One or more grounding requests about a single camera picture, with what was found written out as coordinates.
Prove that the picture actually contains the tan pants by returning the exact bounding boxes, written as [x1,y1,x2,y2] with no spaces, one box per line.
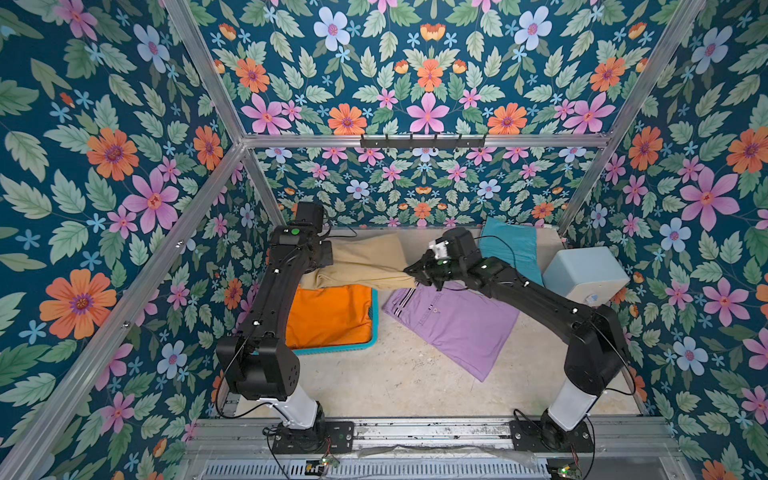
[300,233,416,291]

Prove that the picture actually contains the orange pants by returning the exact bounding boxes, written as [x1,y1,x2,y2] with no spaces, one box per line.
[285,283,374,350]

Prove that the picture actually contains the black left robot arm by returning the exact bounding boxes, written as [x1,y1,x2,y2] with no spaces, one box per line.
[216,202,333,431]

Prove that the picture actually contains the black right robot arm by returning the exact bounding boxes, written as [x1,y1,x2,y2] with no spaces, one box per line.
[404,227,630,434]

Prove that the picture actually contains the folded teal pants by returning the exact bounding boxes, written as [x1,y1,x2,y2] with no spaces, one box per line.
[479,218,543,285]

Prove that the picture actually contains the folded purple pants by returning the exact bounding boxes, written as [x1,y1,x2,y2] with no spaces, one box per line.
[383,282,520,382]

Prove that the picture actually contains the light blue box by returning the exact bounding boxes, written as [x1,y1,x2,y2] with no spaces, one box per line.
[542,246,630,307]

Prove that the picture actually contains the black hook rail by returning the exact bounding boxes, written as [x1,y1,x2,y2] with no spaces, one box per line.
[359,134,487,150]

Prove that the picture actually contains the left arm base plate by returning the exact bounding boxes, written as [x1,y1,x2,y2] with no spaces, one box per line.
[270,421,355,455]

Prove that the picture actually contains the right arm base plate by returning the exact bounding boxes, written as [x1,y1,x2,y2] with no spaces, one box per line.
[509,419,595,454]

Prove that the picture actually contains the aluminium frame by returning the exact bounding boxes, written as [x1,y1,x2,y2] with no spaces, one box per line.
[1,1,702,479]

